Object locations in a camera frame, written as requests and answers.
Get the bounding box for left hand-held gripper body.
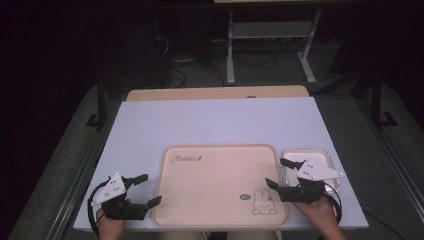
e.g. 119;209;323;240
90;172;150;221

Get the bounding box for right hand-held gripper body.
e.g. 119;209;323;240
277;159;345;205

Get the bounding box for person's left hand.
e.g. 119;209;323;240
95;207;127;240

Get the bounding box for person's right hand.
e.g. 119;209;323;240
292;195;348;240

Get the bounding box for small white rectangular dish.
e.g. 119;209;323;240
282;147;342;195

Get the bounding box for beige tray with rabbit print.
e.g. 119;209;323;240
152;143;290;228

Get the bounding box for black metal stand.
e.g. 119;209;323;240
370;70;400;130
85;75;108;130

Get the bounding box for wooden desk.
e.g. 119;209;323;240
126;84;311;102

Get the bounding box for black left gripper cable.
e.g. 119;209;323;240
86;181;112;236

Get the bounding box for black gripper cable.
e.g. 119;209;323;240
86;181;112;236
321;182;344;225

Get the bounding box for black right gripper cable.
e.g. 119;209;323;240
321;182;344;225

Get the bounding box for dark cable on floor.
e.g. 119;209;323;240
154;19;226;88

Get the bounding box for black floor cables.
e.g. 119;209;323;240
232;51;278;70

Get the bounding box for white metal table frame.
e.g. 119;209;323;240
225;9;323;86

